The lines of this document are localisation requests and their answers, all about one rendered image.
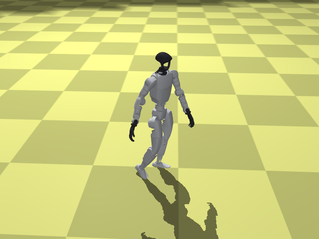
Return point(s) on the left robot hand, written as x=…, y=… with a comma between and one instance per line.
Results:
x=188, y=113

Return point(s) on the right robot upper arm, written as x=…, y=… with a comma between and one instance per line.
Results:
x=149, y=83

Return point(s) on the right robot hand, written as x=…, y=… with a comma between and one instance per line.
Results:
x=134, y=124

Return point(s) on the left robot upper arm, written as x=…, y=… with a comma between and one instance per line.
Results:
x=176, y=83

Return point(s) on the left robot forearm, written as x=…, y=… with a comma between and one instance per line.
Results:
x=183, y=102

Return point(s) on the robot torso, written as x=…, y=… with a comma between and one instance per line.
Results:
x=160, y=93

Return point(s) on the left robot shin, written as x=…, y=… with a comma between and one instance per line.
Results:
x=161, y=152

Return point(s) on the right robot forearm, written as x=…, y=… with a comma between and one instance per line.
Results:
x=137, y=110

